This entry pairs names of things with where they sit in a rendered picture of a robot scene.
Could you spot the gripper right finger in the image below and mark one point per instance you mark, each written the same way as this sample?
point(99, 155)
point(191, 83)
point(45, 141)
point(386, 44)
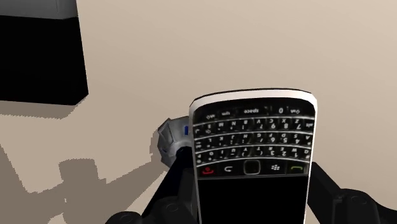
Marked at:
point(338, 198)

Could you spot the black keypad phone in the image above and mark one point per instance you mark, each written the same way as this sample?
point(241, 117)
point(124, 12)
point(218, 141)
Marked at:
point(252, 155)

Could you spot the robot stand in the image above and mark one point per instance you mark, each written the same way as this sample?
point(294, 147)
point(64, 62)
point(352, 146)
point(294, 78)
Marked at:
point(37, 56)

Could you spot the grey faceted object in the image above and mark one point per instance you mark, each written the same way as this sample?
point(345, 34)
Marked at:
point(170, 139)

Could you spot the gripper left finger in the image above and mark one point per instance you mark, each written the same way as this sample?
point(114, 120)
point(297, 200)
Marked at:
point(173, 189)

